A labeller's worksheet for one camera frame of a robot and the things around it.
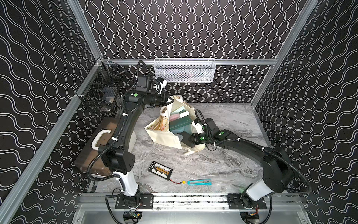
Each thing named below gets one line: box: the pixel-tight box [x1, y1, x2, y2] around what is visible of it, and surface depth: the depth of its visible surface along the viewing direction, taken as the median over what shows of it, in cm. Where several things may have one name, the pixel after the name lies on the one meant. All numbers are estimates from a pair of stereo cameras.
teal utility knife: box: [186, 178, 213, 186], surface depth 83 cm
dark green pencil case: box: [169, 114, 193, 132], surface depth 88 cm
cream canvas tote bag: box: [144, 95, 206, 156], surface depth 79 cm
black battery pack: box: [147, 160, 174, 180], surface depth 85 cm
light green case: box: [170, 105, 186, 115], surface depth 100 cm
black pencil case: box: [174, 131, 196, 148], surface depth 89 cm
